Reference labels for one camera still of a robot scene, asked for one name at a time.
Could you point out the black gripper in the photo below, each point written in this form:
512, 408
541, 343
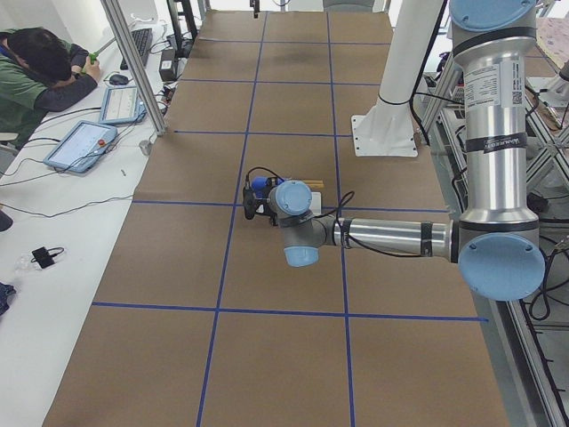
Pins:
271, 216

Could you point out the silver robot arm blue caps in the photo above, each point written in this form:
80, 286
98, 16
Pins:
495, 242

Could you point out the black power adapter box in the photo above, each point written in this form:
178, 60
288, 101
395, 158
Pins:
168, 65

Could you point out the teach pendant with red button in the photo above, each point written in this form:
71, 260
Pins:
81, 148

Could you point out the black computer mouse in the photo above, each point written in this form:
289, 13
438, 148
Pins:
118, 79

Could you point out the black keyboard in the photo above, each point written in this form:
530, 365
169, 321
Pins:
142, 39

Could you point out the person in green shirt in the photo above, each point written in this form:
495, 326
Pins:
41, 73

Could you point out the white rack base plate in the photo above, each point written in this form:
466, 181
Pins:
316, 203

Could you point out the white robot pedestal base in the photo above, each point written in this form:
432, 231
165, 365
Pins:
386, 130

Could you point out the small black device with strap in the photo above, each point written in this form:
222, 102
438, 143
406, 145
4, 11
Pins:
45, 257

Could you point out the aluminium frame post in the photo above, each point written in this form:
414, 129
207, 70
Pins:
127, 47

